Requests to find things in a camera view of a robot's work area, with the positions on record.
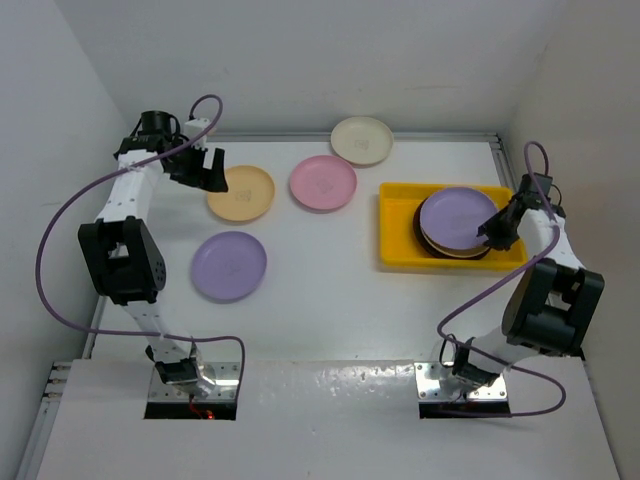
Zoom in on cream white plate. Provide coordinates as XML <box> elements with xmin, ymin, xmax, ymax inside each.
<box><xmin>330</xmin><ymin>116</ymin><xmax>394</xmax><ymax>166</ymax></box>

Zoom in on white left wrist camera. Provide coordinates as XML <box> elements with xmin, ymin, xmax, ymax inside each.
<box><xmin>183</xmin><ymin>118</ymin><xmax>215</xmax><ymax>150</ymax></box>

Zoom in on yellow plastic bin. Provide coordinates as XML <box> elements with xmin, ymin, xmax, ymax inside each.
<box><xmin>378</xmin><ymin>182</ymin><xmax>528</xmax><ymax>272</ymax></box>

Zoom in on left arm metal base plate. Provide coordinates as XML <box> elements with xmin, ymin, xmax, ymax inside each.
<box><xmin>147</xmin><ymin>362</ymin><xmax>240</xmax><ymax>403</ymax></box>

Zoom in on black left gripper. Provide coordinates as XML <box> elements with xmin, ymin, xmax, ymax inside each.
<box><xmin>165</xmin><ymin>138</ymin><xmax>227</xmax><ymax>193</ymax></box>

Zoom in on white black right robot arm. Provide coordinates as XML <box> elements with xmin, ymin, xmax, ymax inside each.
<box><xmin>445</xmin><ymin>173</ymin><xmax>605</xmax><ymax>395</ymax></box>

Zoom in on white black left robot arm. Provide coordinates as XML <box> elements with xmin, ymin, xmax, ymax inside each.
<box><xmin>78</xmin><ymin>111</ymin><xmax>228</xmax><ymax>398</ymax></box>

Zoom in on aluminium table frame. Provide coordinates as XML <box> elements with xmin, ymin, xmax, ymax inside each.
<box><xmin>14</xmin><ymin>130</ymin><xmax>571</xmax><ymax>480</ymax></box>

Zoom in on pink plate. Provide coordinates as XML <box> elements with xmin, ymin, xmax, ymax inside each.
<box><xmin>289</xmin><ymin>155</ymin><xmax>358</xmax><ymax>212</ymax></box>

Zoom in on metal rimmed plate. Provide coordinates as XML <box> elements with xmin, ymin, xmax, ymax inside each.
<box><xmin>412</xmin><ymin>203</ymin><xmax>489</xmax><ymax>260</ymax></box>

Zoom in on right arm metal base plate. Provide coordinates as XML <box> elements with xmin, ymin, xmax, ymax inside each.
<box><xmin>414</xmin><ymin>361</ymin><xmax>508</xmax><ymax>404</ymax></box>

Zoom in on purple plate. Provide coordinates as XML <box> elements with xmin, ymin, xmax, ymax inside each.
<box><xmin>419</xmin><ymin>187</ymin><xmax>498</xmax><ymax>250</ymax></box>
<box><xmin>190</xmin><ymin>231</ymin><xmax>267</xmax><ymax>303</ymax></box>

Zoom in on orange plate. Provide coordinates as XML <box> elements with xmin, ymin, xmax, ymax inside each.
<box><xmin>207</xmin><ymin>165</ymin><xmax>276</xmax><ymax>222</ymax></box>
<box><xmin>421</xmin><ymin>236</ymin><xmax>490</xmax><ymax>260</ymax></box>

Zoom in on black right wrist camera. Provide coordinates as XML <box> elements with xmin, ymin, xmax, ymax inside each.
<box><xmin>518</xmin><ymin>173</ymin><xmax>553</xmax><ymax>209</ymax></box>

